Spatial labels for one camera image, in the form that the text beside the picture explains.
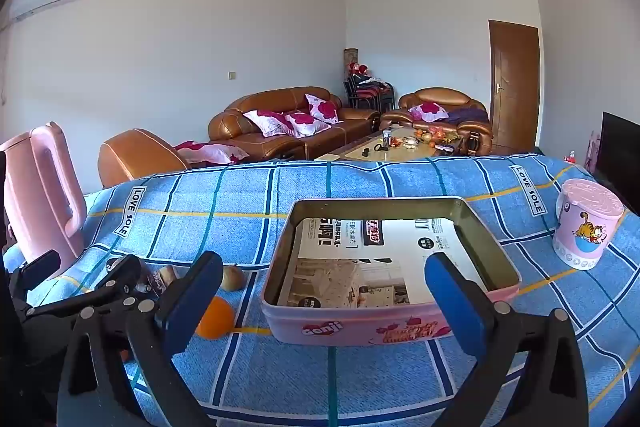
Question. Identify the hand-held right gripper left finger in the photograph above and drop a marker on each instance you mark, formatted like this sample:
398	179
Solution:
192	302

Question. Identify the white pink floral cushion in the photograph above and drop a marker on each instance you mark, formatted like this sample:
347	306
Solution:
428	111
322	108
306	124
267	123

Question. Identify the brown wooden door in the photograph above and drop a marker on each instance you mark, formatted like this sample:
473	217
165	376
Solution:
512	87

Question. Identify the brown leather sofa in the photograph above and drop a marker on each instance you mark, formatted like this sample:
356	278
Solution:
260	99

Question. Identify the pink plastic stool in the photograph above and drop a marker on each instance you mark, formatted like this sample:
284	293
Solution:
30	207

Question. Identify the assorted fruit pile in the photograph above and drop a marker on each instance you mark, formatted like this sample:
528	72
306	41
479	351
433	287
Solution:
435	134

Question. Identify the pink floral pillow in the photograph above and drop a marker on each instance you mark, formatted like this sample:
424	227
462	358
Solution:
210	153

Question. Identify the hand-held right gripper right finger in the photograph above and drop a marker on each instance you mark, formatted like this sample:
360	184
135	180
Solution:
455	302

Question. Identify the brown leather armchair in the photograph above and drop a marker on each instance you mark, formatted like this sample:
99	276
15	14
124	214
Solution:
135	152
440	96

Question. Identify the tan round fruit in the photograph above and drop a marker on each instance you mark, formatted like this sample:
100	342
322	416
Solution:
232	278

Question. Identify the wooden coffee table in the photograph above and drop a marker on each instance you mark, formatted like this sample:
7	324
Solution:
400	152

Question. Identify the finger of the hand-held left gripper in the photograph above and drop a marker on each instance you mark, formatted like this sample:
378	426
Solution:
120	274
37	269

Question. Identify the pink cartoon cat container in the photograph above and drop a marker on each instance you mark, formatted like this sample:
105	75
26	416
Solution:
585	227

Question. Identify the tall patterned vase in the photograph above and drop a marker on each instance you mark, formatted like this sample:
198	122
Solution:
350	57

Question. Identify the pink metal tin box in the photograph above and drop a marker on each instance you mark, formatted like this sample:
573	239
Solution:
320	327

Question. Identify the black television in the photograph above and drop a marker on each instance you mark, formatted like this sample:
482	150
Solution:
620	157

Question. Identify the orange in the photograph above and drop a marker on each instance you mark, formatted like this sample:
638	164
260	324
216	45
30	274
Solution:
216	318
124	355

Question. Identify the metal can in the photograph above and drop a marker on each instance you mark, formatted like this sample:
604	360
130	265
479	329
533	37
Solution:
386	138

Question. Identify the blue plaid blanket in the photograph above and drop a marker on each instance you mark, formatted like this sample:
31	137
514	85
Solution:
250	197

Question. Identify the purple blanket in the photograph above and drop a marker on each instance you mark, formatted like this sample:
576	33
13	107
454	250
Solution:
467	114

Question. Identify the stacked black chairs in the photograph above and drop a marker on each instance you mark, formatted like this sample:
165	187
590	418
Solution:
370	94

